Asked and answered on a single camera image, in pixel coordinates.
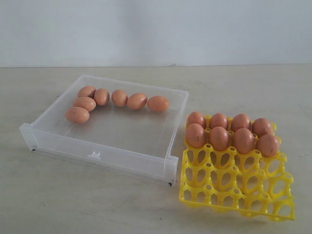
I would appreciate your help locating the brown egg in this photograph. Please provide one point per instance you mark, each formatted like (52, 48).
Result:
(101, 96)
(158, 103)
(243, 140)
(196, 135)
(85, 102)
(196, 117)
(241, 120)
(119, 98)
(268, 145)
(87, 91)
(262, 126)
(219, 138)
(219, 120)
(77, 115)
(137, 101)

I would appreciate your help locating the clear plastic drawer bin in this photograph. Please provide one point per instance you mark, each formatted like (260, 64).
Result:
(137, 143)

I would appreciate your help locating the yellow plastic egg tray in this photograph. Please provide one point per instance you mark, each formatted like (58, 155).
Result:
(229, 181)

